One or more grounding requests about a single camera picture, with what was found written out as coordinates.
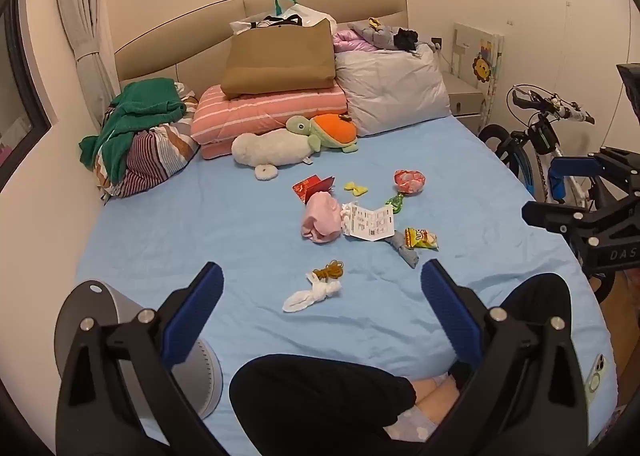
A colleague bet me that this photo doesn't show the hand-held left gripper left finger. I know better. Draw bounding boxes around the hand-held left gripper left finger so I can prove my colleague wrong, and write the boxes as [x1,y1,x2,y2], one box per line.
[54,261,231,456]

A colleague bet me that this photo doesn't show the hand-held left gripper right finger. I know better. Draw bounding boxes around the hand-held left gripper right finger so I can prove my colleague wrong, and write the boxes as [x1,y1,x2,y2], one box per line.
[420,258,591,456]

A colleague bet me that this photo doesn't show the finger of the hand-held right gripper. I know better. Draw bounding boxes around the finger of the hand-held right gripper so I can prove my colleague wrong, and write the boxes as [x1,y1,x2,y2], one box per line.
[547,147,640,205]
[521,201,621,247]

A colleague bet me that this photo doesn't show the white tissue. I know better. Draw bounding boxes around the white tissue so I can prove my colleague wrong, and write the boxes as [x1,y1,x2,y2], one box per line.
[282,272,343,313]

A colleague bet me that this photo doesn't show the bicycle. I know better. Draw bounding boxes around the bicycle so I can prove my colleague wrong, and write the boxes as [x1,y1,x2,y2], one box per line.
[477,83,618,304]

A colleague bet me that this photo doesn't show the grey sock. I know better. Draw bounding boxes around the grey sock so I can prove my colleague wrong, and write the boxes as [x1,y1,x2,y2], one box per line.
[386,231,418,269]

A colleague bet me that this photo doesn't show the yellow chip packet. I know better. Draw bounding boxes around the yellow chip packet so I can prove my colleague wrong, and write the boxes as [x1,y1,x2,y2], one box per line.
[404,227,439,251]

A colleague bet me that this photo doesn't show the white paper receipt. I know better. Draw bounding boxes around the white paper receipt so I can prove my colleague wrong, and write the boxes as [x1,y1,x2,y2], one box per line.
[341,202,396,241]

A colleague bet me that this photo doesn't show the white nightstand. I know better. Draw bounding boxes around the white nightstand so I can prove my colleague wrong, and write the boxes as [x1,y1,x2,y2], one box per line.
[445,73,486,124]

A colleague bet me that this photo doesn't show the brown rubber bands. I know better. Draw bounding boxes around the brown rubber bands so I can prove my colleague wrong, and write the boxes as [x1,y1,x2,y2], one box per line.
[312,260,345,283]

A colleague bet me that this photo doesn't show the polka dot sock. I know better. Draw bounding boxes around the polka dot sock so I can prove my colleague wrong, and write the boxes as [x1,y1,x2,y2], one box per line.
[385,406,438,443]

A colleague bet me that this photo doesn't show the smartphone with light case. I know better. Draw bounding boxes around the smartphone with light case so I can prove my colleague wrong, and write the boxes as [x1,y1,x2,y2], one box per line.
[585,353,607,407]

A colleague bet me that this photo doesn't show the red snack wrapper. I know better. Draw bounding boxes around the red snack wrapper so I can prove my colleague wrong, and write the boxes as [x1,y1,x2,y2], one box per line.
[393,169,427,195]

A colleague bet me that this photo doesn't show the lion print board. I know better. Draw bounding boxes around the lion print board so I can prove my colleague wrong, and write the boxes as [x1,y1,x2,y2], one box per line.
[452,22,506,86]

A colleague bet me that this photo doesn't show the person's left leg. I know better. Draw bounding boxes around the person's left leg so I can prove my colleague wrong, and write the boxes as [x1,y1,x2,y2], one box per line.
[229,355,461,456]

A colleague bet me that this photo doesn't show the pink cloth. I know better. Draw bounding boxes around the pink cloth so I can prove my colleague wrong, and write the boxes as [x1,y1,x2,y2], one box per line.
[301,192,345,243]

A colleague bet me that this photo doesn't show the striped quilt bundle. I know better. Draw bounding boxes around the striped quilt bundle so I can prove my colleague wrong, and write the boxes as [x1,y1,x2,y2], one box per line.
[95,83,201,199]

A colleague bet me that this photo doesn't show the red envelope pack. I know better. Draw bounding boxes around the red envelope pack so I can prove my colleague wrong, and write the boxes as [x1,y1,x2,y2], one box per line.
[292,176,337,203]

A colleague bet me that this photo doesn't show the white plush toy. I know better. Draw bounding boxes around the white plush toy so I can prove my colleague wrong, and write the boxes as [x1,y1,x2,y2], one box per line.
[231,128,313,181]

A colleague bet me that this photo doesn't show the white pillow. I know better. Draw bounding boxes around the white pillow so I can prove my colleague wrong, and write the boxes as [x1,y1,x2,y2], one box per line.
[334,43,452,137]

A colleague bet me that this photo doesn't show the pink striped pillow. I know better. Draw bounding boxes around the pink striped pillow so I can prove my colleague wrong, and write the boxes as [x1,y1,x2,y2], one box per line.
[191,84,349,160]

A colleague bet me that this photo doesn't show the black garment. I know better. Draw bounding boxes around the black garment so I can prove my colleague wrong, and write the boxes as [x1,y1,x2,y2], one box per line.
[393,28,418,52]

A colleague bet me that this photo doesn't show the green towel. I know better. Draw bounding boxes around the green towel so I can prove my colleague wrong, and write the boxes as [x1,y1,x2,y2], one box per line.
[79,78,187,184]

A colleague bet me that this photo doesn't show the green turtle plush toy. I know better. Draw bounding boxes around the green turtle plush toy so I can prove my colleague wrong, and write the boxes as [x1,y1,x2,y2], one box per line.
[285,113,360,155]

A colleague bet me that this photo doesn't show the grey garment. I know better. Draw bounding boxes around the grey garment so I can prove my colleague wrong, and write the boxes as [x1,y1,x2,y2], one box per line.
[348,18,416,51]

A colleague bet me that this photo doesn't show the light pink jacket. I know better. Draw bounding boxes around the light pink jacket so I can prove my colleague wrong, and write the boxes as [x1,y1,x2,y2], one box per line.
[332,28,381,54]

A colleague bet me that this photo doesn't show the brown pillow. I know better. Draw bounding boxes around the brown pillow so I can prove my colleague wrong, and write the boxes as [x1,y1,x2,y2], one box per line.
[220,16,337,99]

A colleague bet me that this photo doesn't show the beige bed headboard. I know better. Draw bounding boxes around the beige bed headboard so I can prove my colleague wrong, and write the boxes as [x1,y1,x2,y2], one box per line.
[114,0,407,86]

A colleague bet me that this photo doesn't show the grey curtain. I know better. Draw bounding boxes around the grey curtain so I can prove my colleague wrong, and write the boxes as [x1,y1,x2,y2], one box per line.
[54,0,121,121]

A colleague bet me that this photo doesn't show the dark window frame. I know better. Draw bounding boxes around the dark window frame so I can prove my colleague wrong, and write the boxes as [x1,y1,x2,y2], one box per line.
[0,0,53,187]

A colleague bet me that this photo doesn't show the white bag with green handle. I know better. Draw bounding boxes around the white bag with green handle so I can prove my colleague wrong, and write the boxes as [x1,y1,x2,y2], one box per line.
[229,0,338,34]

